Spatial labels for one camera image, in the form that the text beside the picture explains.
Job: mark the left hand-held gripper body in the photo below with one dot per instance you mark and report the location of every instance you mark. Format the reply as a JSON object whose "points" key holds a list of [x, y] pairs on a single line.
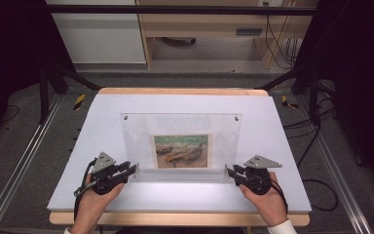
{"points": [[105, 177]]}

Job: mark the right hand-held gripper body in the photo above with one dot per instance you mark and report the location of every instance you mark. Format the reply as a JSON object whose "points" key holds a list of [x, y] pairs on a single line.
{"points": [[256, 178]]}

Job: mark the clear acrylic photo frame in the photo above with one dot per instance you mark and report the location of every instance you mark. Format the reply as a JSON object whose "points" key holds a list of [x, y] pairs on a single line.
{"points": [[136, 139]]}

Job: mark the person's right hand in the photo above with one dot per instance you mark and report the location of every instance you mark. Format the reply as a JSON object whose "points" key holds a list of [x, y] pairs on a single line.
{"points": [[271, 204]]}

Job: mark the person's left hand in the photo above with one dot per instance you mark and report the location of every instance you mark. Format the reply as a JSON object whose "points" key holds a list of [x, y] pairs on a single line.
{"points": [[91, 209]]}

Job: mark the person's right white sleeve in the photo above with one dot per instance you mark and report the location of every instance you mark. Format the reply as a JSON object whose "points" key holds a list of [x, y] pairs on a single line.
{"points": [[282, 227]]}

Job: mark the person's white sleeve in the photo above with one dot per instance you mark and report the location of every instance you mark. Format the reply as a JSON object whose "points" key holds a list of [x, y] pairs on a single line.
{"points": [[282, 227], [67, 231]]}

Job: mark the painted boats picture card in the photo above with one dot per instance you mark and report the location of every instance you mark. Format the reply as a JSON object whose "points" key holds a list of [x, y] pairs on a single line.
{"points": [[181, 151]]}

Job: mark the pale grey table mat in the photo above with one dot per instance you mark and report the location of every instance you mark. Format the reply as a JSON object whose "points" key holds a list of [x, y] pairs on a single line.
{"points": [[104, 107]]}

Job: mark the person's left white sleeve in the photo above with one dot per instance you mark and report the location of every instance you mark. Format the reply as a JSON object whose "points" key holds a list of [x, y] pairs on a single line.
{"points": [[67, 231]]}

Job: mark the yellow black tape marker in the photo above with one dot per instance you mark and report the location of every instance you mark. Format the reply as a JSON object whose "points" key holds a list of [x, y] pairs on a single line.
{"points": [[79, 101], [285, 102]]}

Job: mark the light wooden table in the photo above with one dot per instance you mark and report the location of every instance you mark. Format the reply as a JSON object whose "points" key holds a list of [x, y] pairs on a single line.
{"points": [[175, 91]]}

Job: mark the black metal stand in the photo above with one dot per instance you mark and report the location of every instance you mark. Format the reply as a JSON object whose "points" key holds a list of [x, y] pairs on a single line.
{"points": [[44, 94], [314, 97]]}

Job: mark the white cabinet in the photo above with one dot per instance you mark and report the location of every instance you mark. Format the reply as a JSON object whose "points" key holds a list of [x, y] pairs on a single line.
{"points": [[100, 39]]}

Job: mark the dark curtain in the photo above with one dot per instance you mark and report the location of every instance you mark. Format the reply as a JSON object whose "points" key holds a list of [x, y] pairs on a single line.
{"points": [[360, 81], [9, 48]]}

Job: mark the wooden desk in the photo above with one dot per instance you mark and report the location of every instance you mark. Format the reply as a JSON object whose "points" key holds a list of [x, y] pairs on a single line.
{"points": [[201, 24]]}

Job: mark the black horizontal bar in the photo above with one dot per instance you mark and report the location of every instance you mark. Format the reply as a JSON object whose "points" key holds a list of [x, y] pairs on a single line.
{"points": [[175, 9]]}

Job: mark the aluminium floor rail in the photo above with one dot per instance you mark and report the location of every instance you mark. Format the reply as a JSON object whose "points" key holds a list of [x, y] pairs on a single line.
{"points": [[337, 169], [22, 156]]}

